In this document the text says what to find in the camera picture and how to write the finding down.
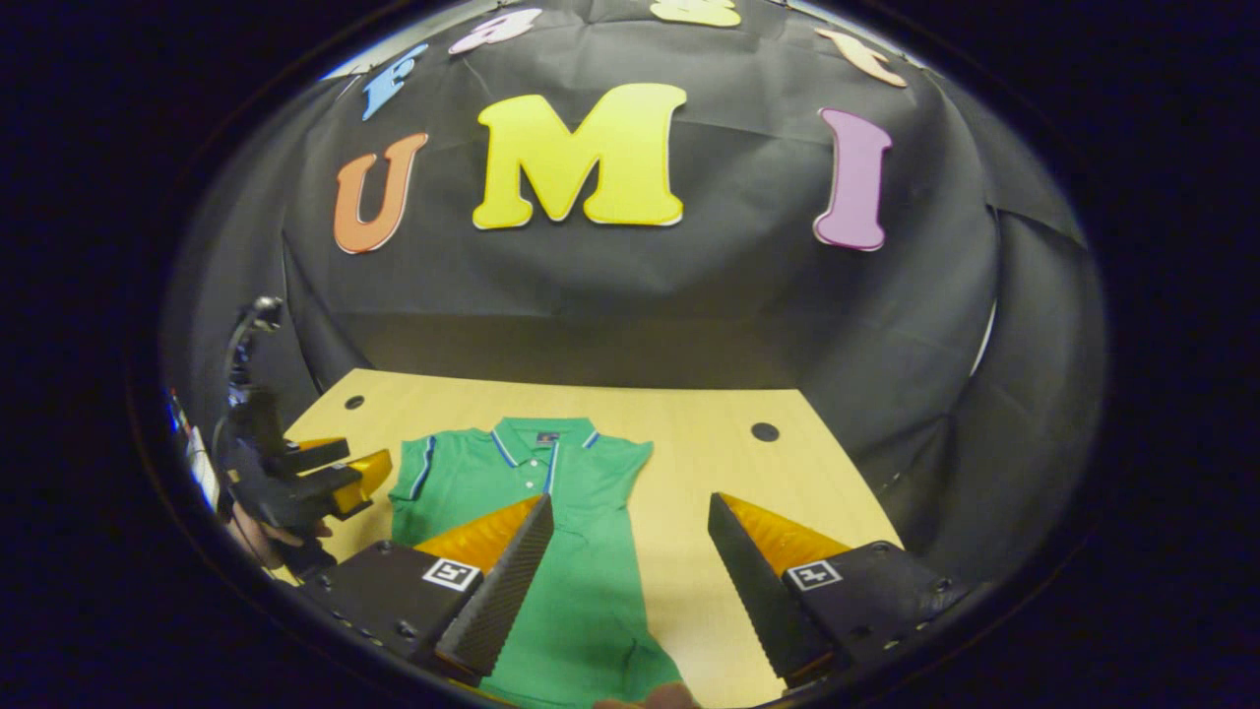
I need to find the green T-shirt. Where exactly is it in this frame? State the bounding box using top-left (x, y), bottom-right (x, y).
top-left (389, 417), bottom-right (685, 709)

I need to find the white and blue equipment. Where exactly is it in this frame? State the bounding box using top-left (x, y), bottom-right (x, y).
top-left (169, 389), bottom-right (221, 513)

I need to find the black backdrop cloth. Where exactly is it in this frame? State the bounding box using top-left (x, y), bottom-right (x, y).
top-left (162, 0), bottom-right (1108, 592)

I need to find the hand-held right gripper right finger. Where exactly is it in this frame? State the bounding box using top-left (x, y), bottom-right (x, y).
top-left (707, 491), bottom-right (971, 690)

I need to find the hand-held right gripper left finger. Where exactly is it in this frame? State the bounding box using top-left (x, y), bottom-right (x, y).
top-left (295, 492), bottom-right (555, 690)

